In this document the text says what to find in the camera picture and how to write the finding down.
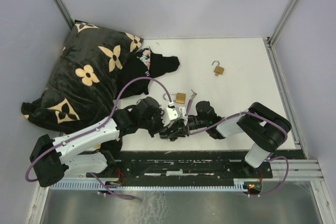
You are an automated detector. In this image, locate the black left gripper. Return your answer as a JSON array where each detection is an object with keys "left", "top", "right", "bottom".
[{"left": 140, "top": 108, "right": 171, "bottom": 138}]

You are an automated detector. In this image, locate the black padlock with keys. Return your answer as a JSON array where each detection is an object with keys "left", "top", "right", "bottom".
[{"left": 168, "top": 127, "right": 188, "bottom": 142}]

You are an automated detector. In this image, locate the medium brass padlock long shackle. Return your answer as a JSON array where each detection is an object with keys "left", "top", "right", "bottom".
[{"left": 163, "top": 92, "right": 186, "bottom": 104}]

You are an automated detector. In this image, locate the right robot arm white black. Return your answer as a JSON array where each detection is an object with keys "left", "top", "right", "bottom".
[{"left": 186, "top": 101, "right": 292, "bottom": 177}]

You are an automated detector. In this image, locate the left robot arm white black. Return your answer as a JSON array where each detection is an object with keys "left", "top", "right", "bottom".
[{"left": 29, "top": 97, "right": 186, "bottom": 187}]

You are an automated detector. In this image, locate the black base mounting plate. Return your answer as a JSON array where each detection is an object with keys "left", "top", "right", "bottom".
[{"left": 98, "top": 151, "right": 273, "bottom": 184}]

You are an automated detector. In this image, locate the brass padlock far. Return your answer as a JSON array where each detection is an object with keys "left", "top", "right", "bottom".
[{"left": 212, "top": 60, "right": 224, "bottom": 76}]

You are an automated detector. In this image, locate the black printed garment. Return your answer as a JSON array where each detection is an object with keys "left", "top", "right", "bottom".
[{"left": 116, "top": 47, "right": 180, "bottom": 94}]

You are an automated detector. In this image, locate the black floral pillow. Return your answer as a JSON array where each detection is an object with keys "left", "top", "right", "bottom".
[{"left": 21, "top": 22, "right": 143, "bottom": 134}]

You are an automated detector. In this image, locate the light blue cable duct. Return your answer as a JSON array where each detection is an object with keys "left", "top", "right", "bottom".
[{"left": 50, "top": 176, "right": 257, "bottom": 192}]

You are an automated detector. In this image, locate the right aluminium corner post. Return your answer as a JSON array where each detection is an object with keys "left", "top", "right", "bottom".
[{"left": 266, "top": 0, "right": 317, "bottom": 48}]

